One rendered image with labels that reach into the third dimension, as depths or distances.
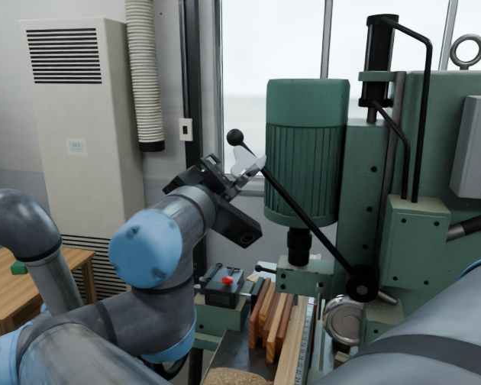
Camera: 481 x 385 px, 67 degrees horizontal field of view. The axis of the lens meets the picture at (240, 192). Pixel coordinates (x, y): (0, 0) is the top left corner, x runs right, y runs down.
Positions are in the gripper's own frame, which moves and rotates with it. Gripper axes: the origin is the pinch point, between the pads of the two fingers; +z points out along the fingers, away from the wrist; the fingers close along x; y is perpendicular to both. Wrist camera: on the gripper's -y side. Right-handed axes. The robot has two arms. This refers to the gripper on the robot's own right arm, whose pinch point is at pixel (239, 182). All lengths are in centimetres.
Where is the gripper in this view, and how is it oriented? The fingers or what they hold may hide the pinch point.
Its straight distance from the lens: 70.4
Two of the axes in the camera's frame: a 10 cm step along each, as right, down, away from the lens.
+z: 2.7, -3.0, 9.2
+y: -6.6, -7.5, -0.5
